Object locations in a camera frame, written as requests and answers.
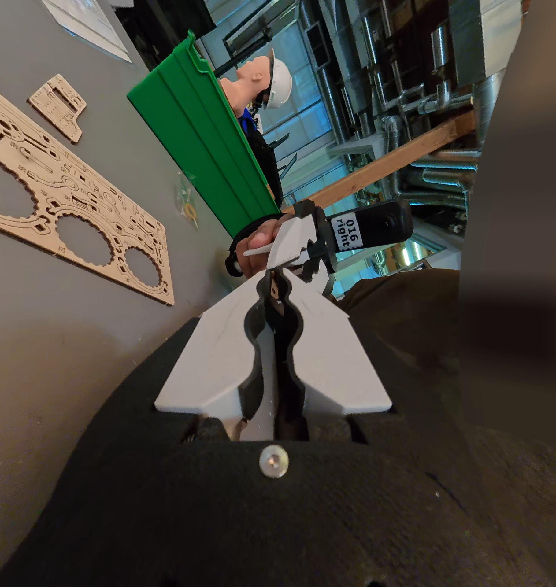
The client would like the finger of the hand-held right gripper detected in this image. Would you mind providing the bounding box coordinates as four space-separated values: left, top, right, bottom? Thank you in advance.
265 215 317 270
298 238 338 298

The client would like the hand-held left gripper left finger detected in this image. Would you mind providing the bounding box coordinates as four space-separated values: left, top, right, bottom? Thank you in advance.
154 270 277 442

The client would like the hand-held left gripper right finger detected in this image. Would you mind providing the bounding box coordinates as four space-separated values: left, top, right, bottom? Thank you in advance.
277 270 393 417

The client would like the person's right forearm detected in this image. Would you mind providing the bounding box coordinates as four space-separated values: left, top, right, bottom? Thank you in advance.
340 270 463 429

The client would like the person's right hand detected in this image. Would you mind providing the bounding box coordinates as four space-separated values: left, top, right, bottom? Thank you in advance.
236 218 286 279

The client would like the wooden beam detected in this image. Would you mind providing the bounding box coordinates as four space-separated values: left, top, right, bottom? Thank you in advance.
282 110 483 215

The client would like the small clear plastic bag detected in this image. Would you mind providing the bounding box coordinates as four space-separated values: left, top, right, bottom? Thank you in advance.
175 171 201 228

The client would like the green plastic bin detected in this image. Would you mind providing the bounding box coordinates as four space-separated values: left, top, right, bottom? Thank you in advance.
127 30 283 238

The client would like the white hard hat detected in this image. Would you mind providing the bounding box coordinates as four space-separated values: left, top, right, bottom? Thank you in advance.
260 47 293 111

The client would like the mannequin in dark jacket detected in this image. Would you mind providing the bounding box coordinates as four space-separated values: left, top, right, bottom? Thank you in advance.
219 48 285 208

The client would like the large wooden puzzle sheet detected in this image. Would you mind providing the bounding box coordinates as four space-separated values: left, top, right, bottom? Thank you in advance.
0 82 175 306

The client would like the cluster of metal pipes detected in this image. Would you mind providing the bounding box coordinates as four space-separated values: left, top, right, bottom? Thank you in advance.
301 0 508 221

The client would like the small wooden puzzle sheet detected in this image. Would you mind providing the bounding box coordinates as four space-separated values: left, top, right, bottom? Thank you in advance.
28 73 88 144

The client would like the instruction sheet in plastic sleeve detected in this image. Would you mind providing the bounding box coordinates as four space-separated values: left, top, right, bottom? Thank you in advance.
42 0 133 63

